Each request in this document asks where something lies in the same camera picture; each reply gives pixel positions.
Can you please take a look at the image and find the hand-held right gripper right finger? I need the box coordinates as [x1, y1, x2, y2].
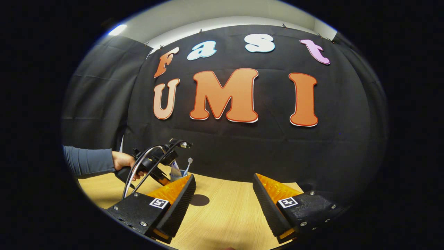
[252, 173, 342, 244]

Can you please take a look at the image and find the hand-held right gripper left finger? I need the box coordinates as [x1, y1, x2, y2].
[106, 174, 197, 244]

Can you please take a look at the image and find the blue-grey cup with wooden handle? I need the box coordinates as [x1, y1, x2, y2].
[169, 169, 190, 182]

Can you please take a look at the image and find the dark brown round coaster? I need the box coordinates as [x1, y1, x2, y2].
[190, 194, 210, 207]

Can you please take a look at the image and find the wooden desktop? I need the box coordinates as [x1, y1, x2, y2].
[77, 163, 306, 250]

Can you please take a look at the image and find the black backdrop cloth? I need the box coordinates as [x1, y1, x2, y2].
[123, 24, 387, 202]

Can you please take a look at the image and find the dark grey side cloth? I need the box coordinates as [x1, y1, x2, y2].
[62, 35, 153, 151]

